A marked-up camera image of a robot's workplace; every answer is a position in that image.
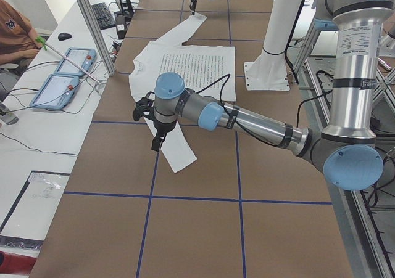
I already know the clear plastic bag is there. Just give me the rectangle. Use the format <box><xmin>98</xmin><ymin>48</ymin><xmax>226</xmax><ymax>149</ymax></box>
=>
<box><xmin>1</xmin><ymin>170</ymin><xmax>70</xmax><ymax>250</ymax></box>

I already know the aluminium frame rack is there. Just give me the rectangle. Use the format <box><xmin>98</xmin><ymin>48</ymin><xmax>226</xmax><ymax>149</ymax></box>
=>
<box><xmin>295</xmin><ymin>14</ymin><xmax>394</xmax><ymax>277</ymax></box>

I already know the green tipped metal rod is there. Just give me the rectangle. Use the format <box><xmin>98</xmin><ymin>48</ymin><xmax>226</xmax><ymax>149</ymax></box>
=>
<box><xmin>35</xmin><ymin>36</ymin><xmax>106</xmax><ymax>86</ymax></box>

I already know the white printed t-shirt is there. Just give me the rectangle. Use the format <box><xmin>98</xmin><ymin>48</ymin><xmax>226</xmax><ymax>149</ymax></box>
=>
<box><xmin>129</xmin><ymin>13</ymin><xmax>236</xmax><ymax>173</ymax></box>

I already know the black computer mouse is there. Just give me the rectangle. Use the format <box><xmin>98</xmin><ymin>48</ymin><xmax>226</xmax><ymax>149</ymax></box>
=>
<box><xmin>57</xmin><ymin>32</ymin><xmax>72</xmax><ymax>41</ymax></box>

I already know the far blue teach pendant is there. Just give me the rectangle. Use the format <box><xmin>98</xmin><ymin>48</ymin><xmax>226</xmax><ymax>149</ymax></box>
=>
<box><xmin>54</xmin><ymin>47</ymin><xmax>96</xmax><ymax>77</ymax></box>

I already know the person in brown shirt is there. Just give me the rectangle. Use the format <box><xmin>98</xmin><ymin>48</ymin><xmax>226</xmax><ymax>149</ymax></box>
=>
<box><xmin>1</xmin><ymin>0</ymin><xmax>42</xmax><ymax>76</ymax></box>

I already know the near blue teach pendant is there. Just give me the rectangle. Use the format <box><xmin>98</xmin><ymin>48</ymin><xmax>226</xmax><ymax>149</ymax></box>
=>
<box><xmin>29</xmin><ymin>74</ymin><xmax>80</xmax><ymax>110</ymax></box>

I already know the black keyboard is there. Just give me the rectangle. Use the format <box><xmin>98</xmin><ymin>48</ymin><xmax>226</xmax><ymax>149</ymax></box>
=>
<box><xmin>91</xmin><ymin>2</ymin><xmax>115</xmax><ymax>30</ymax></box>

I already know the blue teach pendant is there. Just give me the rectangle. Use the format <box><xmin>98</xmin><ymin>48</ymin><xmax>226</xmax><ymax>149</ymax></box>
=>
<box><xmin>29</xmin><ymin>74</ymin><xmax>80</xmax><ymax>110</ymax></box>
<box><xmin>54</xmin><ymin>47</ymin><xmax>96</xmax><ymax>77</ymax></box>

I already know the white camera post with base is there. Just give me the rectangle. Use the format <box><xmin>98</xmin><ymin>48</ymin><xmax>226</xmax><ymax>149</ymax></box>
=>
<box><xmin>244</xmin><ymin>0</ymin><xmax>305</xmax><ymax>91</ymax></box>

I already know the aluminium frame post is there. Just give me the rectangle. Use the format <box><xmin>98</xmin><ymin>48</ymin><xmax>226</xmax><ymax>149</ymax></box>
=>
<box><xmin>77</xmin><ymin>0</ymin><xmax>115</xmax><ymax>76</ymax></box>

